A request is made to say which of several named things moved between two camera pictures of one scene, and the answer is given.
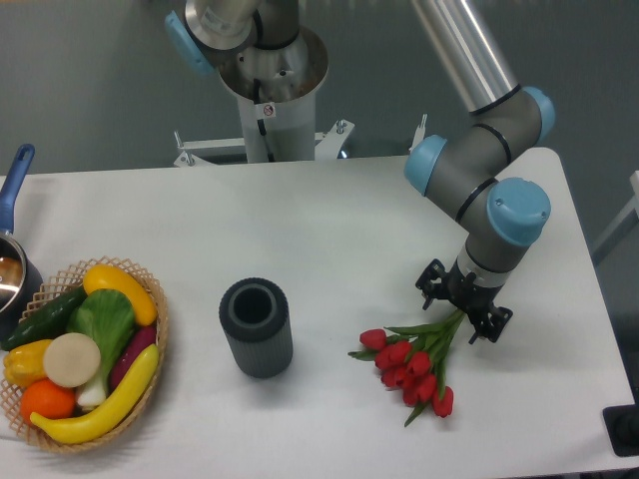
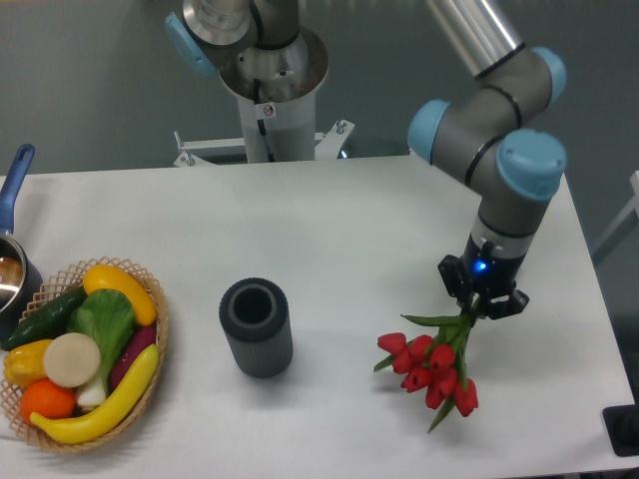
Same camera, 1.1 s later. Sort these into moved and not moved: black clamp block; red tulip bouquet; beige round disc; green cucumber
Moved: red tulip bouquet
Not moved: black clamp block; beige round disc; green cucumber
